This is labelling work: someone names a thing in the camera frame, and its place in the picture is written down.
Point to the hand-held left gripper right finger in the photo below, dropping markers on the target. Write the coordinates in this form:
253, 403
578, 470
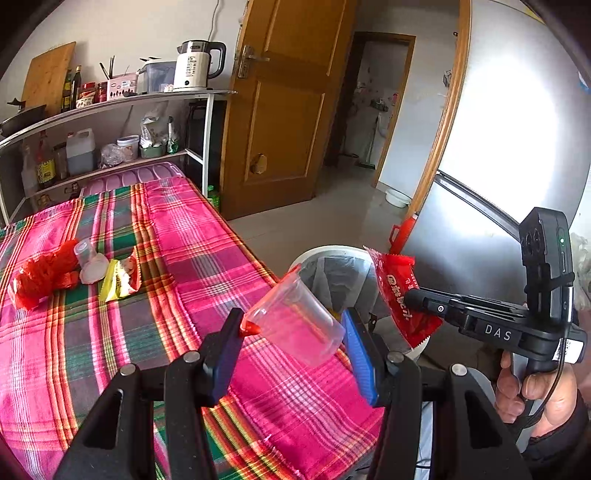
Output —
360, 360

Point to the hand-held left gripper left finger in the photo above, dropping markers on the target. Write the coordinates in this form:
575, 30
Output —
226, 355

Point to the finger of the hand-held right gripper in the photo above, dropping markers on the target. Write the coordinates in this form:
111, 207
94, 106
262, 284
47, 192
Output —
434, 307

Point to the red snack packet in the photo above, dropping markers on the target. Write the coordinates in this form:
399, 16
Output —
392, 286

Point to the large clear plastic cup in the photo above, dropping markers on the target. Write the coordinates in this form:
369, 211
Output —
295, 318

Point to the white round trash bin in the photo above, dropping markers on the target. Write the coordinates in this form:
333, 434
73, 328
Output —
318, 258

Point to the person's right forearm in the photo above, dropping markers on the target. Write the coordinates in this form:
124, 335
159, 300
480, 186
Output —
563, 452

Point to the person's right hand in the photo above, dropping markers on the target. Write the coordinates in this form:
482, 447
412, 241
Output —
554, 401

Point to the red plastic tool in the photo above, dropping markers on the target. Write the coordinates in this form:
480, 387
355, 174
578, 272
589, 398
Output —
402, 233

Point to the clear bin liner bag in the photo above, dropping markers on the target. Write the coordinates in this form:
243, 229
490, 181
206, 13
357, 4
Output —
332, 277

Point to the plaid tablecloth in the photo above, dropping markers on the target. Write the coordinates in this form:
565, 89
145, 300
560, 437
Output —
184, 258

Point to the white floor basin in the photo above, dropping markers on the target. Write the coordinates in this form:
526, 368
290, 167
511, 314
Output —
398, 197

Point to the yellow snack packet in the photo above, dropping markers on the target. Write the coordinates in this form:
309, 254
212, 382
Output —
117, 281

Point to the silver refrigerator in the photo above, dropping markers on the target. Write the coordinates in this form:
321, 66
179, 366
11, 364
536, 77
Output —
498, 138

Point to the small clear cup with lid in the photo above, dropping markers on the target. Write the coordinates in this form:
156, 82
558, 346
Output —
94, 272

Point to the green plastic bottle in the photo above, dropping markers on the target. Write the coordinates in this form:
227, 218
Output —
214, 198

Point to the small clear plastic cup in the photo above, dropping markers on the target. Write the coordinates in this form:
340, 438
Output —
85, 251

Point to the pink plastic tray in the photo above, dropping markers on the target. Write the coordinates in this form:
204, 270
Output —
138, 177

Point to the red plastic bag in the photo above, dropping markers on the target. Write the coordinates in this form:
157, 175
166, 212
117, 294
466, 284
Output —
41, 281

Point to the white plastic tub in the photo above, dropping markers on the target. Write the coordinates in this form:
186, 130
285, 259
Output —
128, 147

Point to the crumpled clear bag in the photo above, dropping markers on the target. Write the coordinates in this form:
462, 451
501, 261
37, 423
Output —
111, 156

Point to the white metal shelf rack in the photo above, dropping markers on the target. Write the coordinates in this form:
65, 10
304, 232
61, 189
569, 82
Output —
207, 124

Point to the wooden door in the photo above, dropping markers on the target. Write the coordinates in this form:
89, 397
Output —
277, 129

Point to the white food bag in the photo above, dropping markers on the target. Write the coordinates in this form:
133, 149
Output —
154, 131

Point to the plastic oil jug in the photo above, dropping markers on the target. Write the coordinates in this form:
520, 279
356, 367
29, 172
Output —
81, 154

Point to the brown glass jar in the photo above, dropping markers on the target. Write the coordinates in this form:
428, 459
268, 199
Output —
60, 162

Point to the clear plastic bottle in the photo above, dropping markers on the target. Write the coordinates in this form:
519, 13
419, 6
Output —
29, 173

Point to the clear water filter pitcher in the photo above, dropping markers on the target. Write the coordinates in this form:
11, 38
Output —
157, 78

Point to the pink utensil box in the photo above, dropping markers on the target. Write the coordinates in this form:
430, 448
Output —
122, 87

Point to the white electric kettle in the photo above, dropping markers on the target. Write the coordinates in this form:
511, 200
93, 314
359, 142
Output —
194, 67

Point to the red sauce jar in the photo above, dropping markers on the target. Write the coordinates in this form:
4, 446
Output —
101, 92

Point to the dark glass bottle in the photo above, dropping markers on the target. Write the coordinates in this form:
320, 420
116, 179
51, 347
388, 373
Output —
76, 90

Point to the black wok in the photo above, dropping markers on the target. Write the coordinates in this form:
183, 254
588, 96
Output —
21, 120

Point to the wooden cutting board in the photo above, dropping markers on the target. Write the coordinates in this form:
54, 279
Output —
48, 78

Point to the wooden door frame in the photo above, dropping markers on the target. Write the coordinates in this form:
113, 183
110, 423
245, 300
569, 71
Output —
457, 92

